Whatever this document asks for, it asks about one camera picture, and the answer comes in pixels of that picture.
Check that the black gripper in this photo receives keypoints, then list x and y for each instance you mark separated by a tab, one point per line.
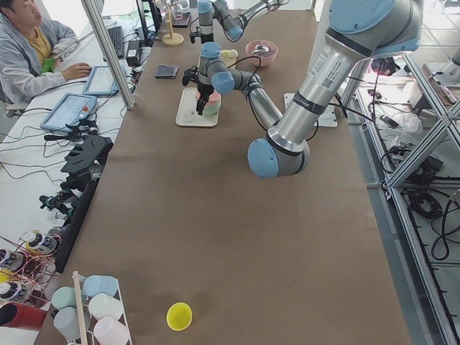
203	88

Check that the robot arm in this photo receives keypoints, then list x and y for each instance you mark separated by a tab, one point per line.
357	30
233	26

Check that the blue teach pendant near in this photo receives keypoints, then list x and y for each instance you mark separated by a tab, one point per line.
69	111

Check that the cup rack with cups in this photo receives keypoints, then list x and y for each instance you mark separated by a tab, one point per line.
91	311

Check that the small pink bowl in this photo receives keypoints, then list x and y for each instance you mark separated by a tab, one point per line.
214	98

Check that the wooden cup stand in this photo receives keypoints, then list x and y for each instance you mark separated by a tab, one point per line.
171	38

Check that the large pink ice bowl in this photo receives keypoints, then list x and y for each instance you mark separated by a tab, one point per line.
266	60

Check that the cream rabbit tray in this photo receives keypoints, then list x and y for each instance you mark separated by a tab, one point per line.
187	115

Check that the blue teach pendant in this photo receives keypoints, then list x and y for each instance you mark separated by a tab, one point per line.
100	82
69	111

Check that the seated person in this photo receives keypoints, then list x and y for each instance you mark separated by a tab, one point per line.
27	40

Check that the grey folded cloth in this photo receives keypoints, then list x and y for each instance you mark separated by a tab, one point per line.
166	71

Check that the top green bowl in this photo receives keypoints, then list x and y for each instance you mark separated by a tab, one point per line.
210	109

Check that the blue teach pendant far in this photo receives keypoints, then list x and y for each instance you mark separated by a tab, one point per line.
100	82

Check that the metal ice scoop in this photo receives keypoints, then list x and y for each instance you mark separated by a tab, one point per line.
261	50

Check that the yellow cup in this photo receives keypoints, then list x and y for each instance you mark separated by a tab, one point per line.
179	316

